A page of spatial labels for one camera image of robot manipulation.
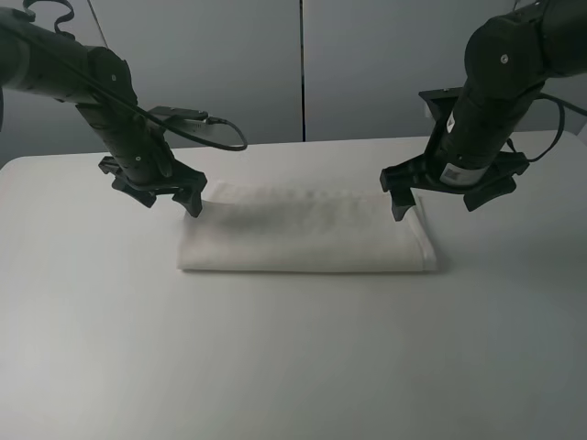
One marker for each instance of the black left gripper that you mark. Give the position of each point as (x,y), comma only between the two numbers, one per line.
(140,183)

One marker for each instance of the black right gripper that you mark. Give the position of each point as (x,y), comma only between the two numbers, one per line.
(417,173)

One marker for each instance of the white towel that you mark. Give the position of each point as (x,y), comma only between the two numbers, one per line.
(272,229)

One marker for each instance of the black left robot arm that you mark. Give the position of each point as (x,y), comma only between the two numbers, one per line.
(98,83)

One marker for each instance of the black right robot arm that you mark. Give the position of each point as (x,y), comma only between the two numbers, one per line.
(507,62)

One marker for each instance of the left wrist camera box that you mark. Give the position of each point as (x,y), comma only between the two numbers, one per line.
(193,122)

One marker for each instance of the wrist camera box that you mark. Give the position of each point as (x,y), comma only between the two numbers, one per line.
(193,122)
(439,102)

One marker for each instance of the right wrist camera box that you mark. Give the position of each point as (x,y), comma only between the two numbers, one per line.
(439,102)

